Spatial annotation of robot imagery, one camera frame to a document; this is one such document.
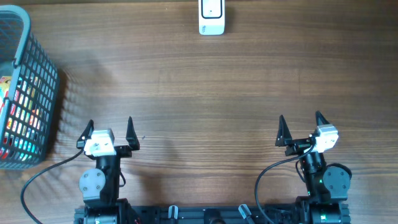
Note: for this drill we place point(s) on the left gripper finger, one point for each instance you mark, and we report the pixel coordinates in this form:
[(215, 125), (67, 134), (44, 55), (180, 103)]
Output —
[(131, 136), (86, 134)]

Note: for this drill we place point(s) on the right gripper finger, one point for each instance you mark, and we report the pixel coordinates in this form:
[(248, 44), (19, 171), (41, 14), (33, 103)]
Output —
[(283, 133), (320, 119)]

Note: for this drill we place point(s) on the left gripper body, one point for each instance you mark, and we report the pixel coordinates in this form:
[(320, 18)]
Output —
[(121, 152)]

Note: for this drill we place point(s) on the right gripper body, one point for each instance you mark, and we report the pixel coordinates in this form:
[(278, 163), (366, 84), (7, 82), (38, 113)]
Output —
[(297, 146)]

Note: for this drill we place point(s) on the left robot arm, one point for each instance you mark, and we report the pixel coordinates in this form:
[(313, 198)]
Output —
[(100, 186)]

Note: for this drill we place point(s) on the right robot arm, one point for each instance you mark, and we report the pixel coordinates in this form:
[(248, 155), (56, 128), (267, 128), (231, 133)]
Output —
[(327, 184)]

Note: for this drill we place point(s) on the white barcode scanner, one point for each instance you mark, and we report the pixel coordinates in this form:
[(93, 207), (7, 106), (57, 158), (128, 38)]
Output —
[(211, 17)]

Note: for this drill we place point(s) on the colourful snacks in basket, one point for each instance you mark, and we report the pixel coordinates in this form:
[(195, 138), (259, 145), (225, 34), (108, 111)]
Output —
[(24, 136)]

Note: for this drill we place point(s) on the dark grey mesh basket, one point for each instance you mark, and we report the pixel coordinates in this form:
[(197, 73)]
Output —
[(22, 56)]

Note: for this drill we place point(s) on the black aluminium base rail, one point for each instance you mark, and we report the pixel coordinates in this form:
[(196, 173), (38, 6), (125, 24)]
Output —
[(277, 213)]

